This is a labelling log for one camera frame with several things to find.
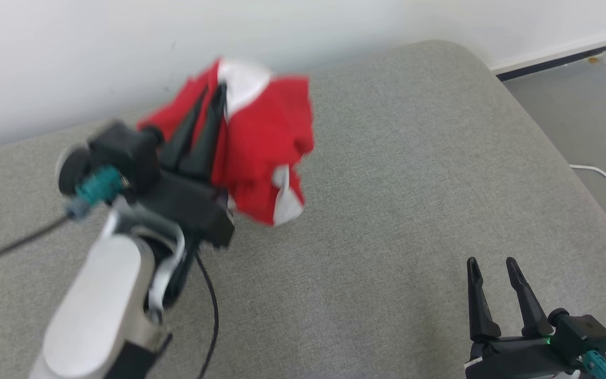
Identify thin black cable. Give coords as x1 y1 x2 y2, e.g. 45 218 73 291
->
194 252 220 379

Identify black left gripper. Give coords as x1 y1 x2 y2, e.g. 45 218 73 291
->
139 83 236 250

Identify red shorts with white trim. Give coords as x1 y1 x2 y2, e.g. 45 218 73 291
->
137 57 315 227

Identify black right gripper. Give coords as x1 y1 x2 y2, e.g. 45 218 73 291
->
464 257 581 379

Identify white floor cable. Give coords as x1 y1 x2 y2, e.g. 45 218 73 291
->
569 164 606 197

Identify white and black baseboard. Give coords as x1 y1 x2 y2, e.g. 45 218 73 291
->
489 32 606 83

